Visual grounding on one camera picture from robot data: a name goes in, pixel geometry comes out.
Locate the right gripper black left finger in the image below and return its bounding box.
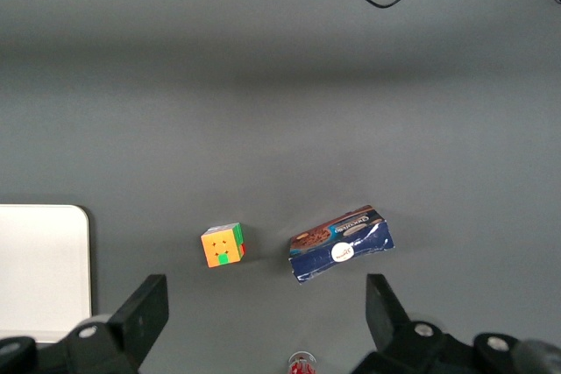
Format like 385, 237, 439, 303
65, 274, 170, 374

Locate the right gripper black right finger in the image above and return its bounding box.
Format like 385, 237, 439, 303
350, 273, 477, 374

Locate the blue chocolate cookie box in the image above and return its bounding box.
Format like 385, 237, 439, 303
288, 204, 395, 286

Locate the cream plastic tray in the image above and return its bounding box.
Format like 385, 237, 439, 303
0, 204, 92, 344

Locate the red soda bottle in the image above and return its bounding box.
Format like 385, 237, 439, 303
287, 350, 317, 374

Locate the orange-faced puzzle cube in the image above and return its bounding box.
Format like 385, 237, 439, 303
200, 222, 246, 269

